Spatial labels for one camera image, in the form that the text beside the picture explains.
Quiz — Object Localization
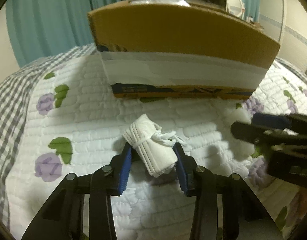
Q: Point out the white floral quilt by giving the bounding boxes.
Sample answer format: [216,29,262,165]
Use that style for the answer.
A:
[6,55,307,239]

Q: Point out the white wardrobe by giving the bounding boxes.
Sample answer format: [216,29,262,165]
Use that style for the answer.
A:
[259,0,307,72]

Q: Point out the teal curtain left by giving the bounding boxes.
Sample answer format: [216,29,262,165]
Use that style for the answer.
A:
[6,0,124,67]

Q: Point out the brown cardboard box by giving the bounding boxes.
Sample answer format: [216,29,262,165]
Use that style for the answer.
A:
[87,0,280,99]

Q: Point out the grey checked bed sheet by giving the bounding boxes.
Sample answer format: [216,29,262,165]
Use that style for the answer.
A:
[0,45,307,239]

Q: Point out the white socks with green trim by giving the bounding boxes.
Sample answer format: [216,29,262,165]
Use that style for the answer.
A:
[224,107,261,161]

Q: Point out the oval vanity mirror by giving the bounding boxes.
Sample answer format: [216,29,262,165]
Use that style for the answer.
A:
[227,0,245,19]

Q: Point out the white face mask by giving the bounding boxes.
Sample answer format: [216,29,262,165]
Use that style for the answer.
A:
[123,114,187,178]

